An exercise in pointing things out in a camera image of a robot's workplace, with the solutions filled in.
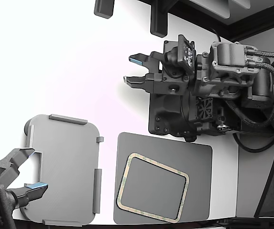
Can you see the grey holder tray with rails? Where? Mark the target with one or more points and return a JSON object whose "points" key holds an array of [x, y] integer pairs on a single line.
{"points": [[65, 155]]}

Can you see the large light grey panel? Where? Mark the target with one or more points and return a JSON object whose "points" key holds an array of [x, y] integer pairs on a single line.
{"points": [[210, 7]]}

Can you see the black enclosure frame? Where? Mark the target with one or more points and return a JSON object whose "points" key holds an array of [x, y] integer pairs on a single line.
{"points": [[246, 26]]}

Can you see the black diagonal strut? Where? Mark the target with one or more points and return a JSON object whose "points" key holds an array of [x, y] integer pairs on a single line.
{"points": [[268, 181]]}

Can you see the black table edge trim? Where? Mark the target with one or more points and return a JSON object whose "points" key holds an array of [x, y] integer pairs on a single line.
{"points": [[246, 223]]}

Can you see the black six-joint robot arm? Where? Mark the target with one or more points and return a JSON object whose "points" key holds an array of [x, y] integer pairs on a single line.
{"points": [[170, 112]]}

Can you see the long black stand foot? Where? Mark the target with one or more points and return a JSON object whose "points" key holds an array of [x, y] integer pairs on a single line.
{"points": [[159, 19]]}

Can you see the dark grey flat plate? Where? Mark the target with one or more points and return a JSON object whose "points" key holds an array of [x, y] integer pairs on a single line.
{"points": [[198, 167]]}

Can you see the beige rectangular frame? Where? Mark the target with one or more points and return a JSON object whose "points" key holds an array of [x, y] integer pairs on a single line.
{"points": [[123, 180]]}

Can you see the small light grey panel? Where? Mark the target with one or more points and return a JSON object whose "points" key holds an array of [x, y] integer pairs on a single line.
{"points": [[241, 3]]}

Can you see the short black stand foot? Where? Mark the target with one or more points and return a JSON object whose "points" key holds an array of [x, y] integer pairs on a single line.
{"points": [[103, 8]]}

